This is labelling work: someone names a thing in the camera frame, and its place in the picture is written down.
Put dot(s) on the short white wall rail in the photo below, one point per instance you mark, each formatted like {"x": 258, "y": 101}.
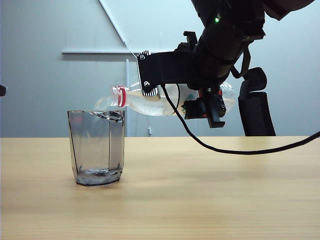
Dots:
{"x": 127, "y": 72}

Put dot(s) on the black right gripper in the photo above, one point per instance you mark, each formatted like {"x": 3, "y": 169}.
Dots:
{"x": 220, "y": 55}

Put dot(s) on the black office chair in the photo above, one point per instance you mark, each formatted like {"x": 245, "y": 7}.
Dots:
{"x": 260, "y": 117}

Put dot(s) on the long white wall rail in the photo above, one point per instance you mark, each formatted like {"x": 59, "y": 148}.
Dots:
{"x": 100, "y": 52}

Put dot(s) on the black striped wrist camera mount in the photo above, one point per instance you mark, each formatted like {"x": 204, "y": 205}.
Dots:
{"x": 165, "y": 67}

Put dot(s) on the Nongfu Spring mineral water bottle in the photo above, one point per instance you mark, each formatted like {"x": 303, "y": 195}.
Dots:
{"x": 150, "y": 106}

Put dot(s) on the slanted white wall rail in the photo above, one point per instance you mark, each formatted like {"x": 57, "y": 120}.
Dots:
{"x": 112, "y": 21}

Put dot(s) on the smoky grey transparent mug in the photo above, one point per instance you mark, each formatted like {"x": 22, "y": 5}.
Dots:
{"x": 92, "y": 145}

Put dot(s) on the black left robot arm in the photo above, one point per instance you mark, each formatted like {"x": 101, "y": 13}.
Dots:
{"x": 2, "y": 90}

